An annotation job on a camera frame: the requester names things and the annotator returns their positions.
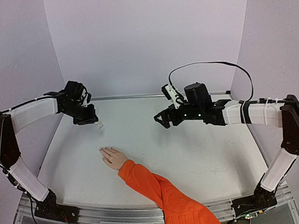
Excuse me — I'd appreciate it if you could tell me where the clear nail polish bottle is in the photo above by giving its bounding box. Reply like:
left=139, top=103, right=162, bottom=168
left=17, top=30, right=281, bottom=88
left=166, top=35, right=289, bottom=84
left=94, top=121, right=103, bottom=129

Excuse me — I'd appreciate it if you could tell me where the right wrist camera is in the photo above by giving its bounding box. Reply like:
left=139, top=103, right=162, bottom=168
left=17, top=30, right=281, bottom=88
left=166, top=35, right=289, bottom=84
left=161, top=84, right=184, bottom=109

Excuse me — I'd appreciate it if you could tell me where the orange sleeve forearm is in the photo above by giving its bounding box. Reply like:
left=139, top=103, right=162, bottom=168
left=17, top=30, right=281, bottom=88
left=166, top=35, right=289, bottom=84
left=118, top=160, right=221, bottom=224

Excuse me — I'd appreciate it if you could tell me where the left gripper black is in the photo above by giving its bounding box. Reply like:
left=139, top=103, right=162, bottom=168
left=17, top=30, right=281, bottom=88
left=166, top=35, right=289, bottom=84
left=63, top=100, right=99, bottom=127

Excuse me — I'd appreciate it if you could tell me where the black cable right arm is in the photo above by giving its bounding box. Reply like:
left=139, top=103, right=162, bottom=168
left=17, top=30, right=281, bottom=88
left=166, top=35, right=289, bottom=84
left=167, top=58, right=255, bottom=107

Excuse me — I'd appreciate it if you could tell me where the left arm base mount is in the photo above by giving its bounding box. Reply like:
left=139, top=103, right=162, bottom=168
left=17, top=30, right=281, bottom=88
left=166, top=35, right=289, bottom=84
left=33, top=189, right=79, bottom=224

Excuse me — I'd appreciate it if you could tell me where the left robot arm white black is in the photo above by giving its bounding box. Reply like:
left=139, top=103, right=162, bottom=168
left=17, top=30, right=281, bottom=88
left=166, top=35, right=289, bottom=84
left=0, top=81, right=99, bottom=202

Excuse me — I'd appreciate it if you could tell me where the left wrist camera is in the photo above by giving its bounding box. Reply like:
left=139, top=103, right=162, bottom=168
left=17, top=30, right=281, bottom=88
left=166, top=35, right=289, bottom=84
left=80, top=92, right=92, bottom=107

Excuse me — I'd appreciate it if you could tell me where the mannequin hand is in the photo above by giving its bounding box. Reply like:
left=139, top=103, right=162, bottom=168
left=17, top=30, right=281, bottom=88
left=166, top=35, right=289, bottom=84
left=99, top=147, right=128, bottom=171

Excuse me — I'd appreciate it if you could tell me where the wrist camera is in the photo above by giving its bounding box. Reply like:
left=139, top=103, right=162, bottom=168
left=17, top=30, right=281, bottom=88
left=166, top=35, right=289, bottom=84
left=80, top=92, right=92, bottom=107
left=161, top=84, right=184, bottom=109

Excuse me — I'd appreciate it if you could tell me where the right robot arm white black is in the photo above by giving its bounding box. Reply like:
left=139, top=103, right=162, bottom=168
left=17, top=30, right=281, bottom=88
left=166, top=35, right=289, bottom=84
left=154, top=82, right=299, bottom=192

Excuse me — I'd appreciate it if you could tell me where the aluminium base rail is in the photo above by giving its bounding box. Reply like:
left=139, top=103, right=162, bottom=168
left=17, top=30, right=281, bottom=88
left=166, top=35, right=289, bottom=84
left=13, top=182, right=299, bottom=224

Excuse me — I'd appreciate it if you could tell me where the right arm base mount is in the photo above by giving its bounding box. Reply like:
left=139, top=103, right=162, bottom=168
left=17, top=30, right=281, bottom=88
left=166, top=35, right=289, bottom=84
left=231, top=183, right=278, bottom=218

